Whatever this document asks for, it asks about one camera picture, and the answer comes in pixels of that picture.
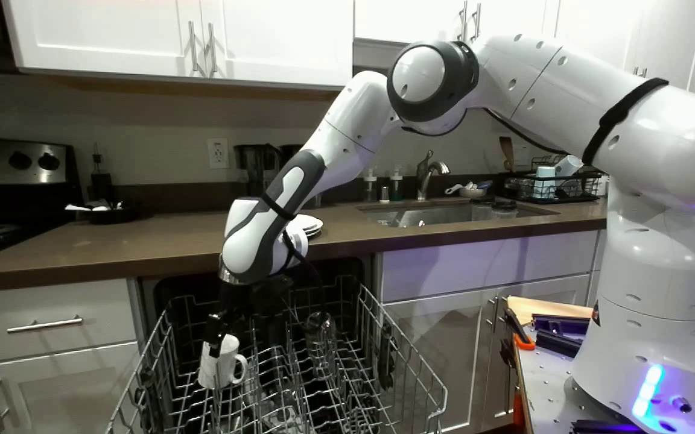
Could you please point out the white cup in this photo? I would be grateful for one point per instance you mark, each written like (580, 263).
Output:
(223, 366)

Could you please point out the orange handled tool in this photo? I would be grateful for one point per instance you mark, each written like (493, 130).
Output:
(520, 335)

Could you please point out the wire dishwasher rack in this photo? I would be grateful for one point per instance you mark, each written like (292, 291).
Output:
(335, 366)

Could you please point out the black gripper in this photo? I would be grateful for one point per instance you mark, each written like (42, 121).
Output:
(250, 309)

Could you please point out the dark bottle on counter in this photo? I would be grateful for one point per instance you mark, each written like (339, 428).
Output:
(102, 187)

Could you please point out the black dish drying rack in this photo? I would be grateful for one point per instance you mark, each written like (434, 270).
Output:
(549, 187)

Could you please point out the white upper cabinets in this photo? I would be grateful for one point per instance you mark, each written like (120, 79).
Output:
(321, 42)

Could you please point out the white lower drawer cabinet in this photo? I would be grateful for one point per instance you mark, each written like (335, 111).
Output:
(65, 353)

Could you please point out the white wall outlet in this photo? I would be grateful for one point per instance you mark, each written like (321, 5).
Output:
(218, 153)

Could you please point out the black stove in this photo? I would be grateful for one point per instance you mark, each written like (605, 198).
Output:
(36, 183)

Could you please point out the sink faucet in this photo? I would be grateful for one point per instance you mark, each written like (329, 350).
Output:
(426, 173)

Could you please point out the steel kitchen sink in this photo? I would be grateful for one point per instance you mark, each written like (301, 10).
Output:
(428, 214)

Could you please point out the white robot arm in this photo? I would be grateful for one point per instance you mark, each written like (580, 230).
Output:
(637, 355)

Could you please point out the black coffee maker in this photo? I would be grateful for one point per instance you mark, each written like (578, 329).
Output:
(262, 159)

